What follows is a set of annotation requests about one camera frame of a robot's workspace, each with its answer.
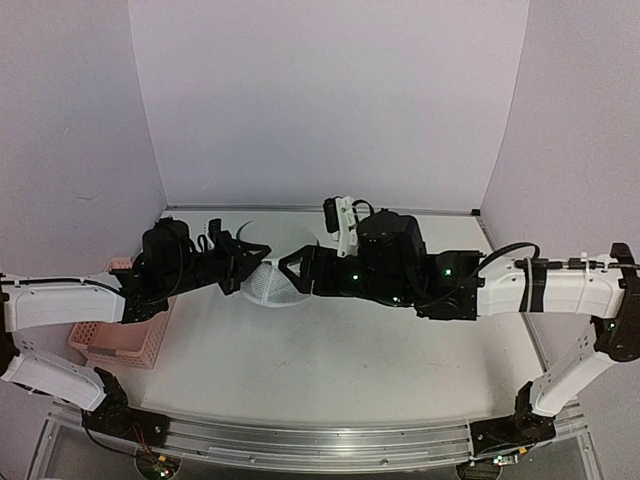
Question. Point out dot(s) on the pink perforated plastic basket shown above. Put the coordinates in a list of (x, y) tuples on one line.
[(135, 344)]

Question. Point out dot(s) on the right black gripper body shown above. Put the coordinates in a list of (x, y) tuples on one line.
[(385, 289)]

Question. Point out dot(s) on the aluminium front rail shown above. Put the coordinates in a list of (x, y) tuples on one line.
[(328, 450)]

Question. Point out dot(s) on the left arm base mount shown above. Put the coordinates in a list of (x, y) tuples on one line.
[(120, 415)]

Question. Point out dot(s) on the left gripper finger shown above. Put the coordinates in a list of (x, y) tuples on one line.
[(237, 273), (247, 255)]

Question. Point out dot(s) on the white mesh laundry bag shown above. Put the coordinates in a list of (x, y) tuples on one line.
[(268, 286)]

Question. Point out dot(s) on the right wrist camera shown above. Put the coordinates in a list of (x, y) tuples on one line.
[(341, 220)]

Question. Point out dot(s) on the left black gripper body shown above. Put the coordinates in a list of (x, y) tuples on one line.
[(200, 271)]

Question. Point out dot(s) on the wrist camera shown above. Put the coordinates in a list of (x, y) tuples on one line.
[(212, 228), (341, 220)]

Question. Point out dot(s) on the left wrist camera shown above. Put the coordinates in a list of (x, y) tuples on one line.
[(212, 228)]

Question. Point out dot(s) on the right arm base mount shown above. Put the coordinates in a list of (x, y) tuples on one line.
[(523, 428)]

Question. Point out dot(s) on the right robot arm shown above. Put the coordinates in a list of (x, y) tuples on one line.
[(605, 288)]

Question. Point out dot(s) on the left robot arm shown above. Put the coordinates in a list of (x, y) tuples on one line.
[(28, 302)]

